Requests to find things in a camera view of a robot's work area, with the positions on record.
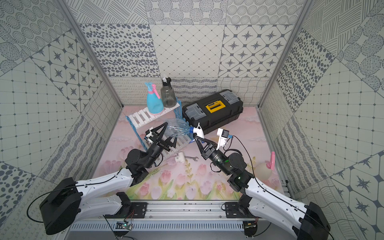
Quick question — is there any blue white slatted shelf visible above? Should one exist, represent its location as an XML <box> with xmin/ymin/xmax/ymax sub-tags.
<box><xmin>125</xmin><ymin>97</ymin><xmax>194</xmax><ymax>151</ymax></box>

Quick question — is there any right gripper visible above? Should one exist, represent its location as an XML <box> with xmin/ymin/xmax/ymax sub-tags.
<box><xmin>196</xmin><ymin>135</ymin><xmax>232</xmax><ymax>176</ymax></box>

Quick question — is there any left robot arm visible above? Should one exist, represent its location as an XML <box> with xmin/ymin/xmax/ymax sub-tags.
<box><xmin>40</xmin><ymin>122</ymin><xmax>177</xmax><ymax>235</ymax></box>

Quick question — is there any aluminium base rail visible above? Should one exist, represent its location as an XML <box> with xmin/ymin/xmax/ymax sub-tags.
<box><xmin>98</xmin><ymin>199</ymin><xmax>289</xmax><ymax>232</ymax></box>

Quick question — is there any dark smoky spray bottle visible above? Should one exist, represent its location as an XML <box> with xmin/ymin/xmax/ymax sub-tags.
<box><xmin>161</xmin><ymin>77</ymin><xmax>177</xmax><ymax>108</ymax></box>

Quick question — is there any teal pink spray bottle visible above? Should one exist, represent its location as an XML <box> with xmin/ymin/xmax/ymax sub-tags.
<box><xmin>145</xmin><ymin>83</ymin><xmax>164</xmax><ymax>115</ymax></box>

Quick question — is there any small circuit board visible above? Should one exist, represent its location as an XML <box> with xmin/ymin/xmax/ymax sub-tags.
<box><xmin>116</xmin><ymin>222</ymin><xmax>133</xmax><ymax>231</ymax></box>

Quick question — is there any white plastic pipe fitting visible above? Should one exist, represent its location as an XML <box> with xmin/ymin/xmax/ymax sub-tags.
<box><xmin>175</xmin><ymin>152</ymin><xmax>186</xmax><ymax>163</ymax></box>

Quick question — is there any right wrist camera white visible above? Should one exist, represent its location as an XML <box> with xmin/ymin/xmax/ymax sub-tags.
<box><xmin>216</xmin><ymin>128</ymin><xmax>233</xmax><ymax>150</ymax></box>

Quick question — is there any clear spray bottle blue nozzle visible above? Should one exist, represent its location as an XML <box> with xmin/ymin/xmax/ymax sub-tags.
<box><xmin>165</xmin><ymin>119</ymin><xmax>205</xmax><ymax>139</ymax></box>

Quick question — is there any black toolbox yellow handle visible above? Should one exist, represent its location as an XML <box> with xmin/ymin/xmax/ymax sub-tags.
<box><xmin>182</xmin><ymin>90</ymin><xmax>244</xmax><ymax>134</ymax></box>

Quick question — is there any silver wrench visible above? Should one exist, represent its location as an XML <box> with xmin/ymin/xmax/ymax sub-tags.
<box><xmin>185</xmin><ymin>156</ymin><xmax>198</xmax><ymax>162</ymax></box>

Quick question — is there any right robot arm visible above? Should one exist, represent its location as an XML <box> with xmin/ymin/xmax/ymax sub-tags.
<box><xmin>194</xmin><ymin>134</ymin><xmax>333</xmax><ymax>240</ymax></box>

